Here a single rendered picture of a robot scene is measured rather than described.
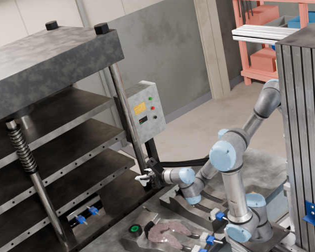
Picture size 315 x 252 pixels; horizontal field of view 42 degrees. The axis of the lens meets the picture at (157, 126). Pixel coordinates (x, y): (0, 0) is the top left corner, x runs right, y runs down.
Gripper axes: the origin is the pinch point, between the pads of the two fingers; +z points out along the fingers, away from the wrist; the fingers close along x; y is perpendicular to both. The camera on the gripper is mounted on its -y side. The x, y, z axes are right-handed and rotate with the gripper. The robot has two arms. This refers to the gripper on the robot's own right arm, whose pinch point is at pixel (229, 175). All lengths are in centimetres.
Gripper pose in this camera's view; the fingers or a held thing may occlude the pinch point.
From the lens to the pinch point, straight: 281.1
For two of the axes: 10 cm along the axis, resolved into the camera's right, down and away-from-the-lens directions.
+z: 2.3, 8.6, 4.5
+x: 7.2, -4.6, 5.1
